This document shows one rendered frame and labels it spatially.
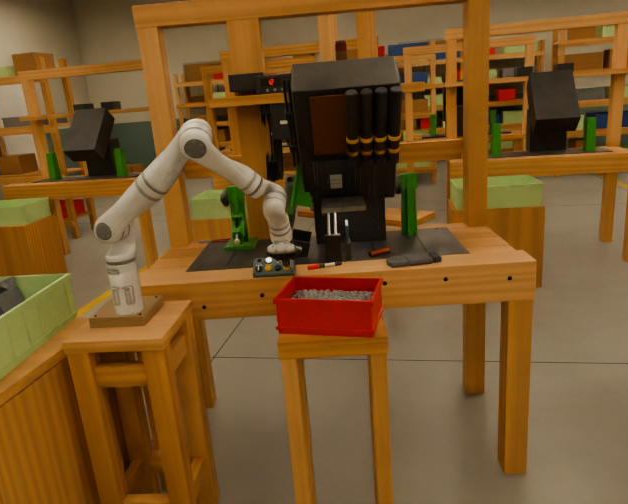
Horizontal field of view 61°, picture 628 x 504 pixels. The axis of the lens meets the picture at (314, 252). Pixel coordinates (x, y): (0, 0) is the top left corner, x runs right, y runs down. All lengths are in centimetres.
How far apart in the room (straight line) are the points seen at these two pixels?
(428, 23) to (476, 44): 961
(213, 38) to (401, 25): 409
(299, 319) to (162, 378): 46
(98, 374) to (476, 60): 192
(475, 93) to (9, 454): 216
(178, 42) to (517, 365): 1178
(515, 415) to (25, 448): 171
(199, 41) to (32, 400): 1156
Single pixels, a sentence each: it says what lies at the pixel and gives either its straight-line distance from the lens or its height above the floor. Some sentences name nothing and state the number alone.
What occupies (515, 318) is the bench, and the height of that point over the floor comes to 68.
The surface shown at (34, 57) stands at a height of 221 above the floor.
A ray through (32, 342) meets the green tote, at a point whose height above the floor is 82.
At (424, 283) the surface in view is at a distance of 197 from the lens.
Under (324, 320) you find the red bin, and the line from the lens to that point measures 166.
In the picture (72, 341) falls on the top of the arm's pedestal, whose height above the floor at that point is 85.
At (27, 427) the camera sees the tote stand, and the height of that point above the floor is 64.
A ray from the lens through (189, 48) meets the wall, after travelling 1306.
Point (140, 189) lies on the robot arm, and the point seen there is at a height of 129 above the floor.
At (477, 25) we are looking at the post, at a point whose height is 175.
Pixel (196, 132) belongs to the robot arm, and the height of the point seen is 145.
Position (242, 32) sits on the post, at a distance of 247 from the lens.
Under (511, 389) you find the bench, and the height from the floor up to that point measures 39.
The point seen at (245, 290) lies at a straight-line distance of 197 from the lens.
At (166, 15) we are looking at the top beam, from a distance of 254.
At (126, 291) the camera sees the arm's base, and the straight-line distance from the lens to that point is 181.
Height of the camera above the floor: 152
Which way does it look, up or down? 16 degrees down
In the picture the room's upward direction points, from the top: 5 degrees counter-clockwise
